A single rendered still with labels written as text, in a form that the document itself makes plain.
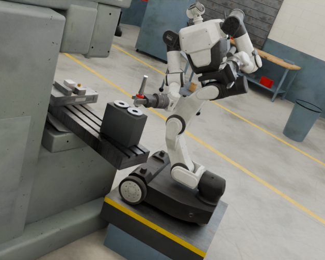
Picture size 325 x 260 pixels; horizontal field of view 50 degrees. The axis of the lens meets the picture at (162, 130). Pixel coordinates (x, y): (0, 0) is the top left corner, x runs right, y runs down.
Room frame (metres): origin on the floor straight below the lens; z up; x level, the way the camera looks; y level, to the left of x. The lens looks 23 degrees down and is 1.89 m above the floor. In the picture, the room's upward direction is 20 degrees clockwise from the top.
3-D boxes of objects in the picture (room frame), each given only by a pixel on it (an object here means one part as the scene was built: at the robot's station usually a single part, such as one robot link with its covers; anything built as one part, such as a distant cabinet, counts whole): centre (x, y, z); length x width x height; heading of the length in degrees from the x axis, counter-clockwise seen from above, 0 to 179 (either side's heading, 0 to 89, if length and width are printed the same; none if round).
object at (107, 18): (2.06, 0.58, 1.47); 0.21 x 0.19 x 0.32; 57
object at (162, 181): (2.24, -0.25, 0.59); 0.64 x 0.52 x 0.33; 75
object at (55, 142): (2.07, 0.58, 0.80); 0.50 x 0.35 x 0.12; 147
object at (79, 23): (1.91, 0.69, 1.47); 0.24 x 0.19 x 0.26; 57
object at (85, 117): (2.09, 0.61, 0.90); 1.24 x 0.23 x 0.08; 57
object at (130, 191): (2.04, 0.06, 0.50); 0.20 x 0.05 x 0.20; 75
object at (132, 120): (1.88, 0.23, 1.04); 0.22 x 0.12 x 0.20; 66
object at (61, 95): (2.15, 0.66, 0.99); 0.35 x 0.15 x 0.11; 147
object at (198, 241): (2.24, -0.25, 0.20); 0.78 x 0.68 x 0.40; 75
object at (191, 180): (2.23, -0.28, 0.68); 0.21 x 0.20 x 0.13; 75
